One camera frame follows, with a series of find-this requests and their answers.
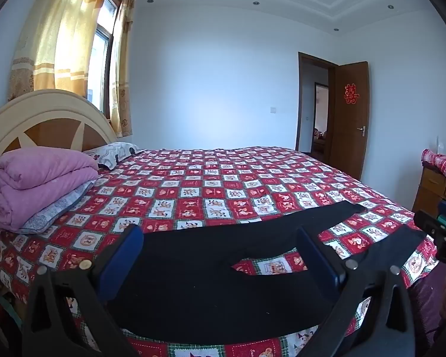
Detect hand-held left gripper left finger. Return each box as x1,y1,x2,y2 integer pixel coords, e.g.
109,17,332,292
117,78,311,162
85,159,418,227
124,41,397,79
21,224,145,357

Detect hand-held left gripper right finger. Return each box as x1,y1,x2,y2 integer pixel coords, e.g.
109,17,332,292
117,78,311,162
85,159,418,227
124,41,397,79
296,226,419,357

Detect black pants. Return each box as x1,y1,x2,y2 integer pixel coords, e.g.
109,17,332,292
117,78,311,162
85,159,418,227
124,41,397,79
111,201,428,345

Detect wooden drawer cabinet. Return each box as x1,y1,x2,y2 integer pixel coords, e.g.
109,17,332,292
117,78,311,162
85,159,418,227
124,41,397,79
411,165,446,224

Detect red plaid cloth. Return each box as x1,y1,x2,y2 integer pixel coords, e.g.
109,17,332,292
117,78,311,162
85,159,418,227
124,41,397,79
421,149,446,178

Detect person's dark clothing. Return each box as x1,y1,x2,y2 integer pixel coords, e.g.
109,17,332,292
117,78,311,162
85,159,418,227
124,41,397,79
409,264,446,357

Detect grey pillow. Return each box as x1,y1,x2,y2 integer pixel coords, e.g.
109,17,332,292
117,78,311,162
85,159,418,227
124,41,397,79
20,180,97,235

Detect white patterned pillow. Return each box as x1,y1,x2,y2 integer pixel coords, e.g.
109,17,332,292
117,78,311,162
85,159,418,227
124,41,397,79
82,142,144,170

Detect folded pink quilt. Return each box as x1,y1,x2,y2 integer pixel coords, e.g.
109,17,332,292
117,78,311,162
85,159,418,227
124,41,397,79
0,147,100,231

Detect red checkered bed sheet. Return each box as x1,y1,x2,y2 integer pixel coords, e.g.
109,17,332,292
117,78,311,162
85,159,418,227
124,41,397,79
0,147,441,357

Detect brown wooden door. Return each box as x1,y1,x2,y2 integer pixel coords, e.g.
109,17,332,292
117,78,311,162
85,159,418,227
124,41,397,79
327,61,369,181

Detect cream wooden headboard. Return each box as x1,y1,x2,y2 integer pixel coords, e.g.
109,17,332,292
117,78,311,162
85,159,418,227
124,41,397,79
0,89,117,168

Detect narrow yellow curtain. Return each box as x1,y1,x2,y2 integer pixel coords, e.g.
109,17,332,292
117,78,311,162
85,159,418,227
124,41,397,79
109,0,136,138

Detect window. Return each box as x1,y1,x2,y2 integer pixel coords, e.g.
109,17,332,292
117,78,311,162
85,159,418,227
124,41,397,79
87,0,120,116

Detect wide yellow curtain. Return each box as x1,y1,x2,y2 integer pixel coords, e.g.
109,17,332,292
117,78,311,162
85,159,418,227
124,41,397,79
7,0,116,101

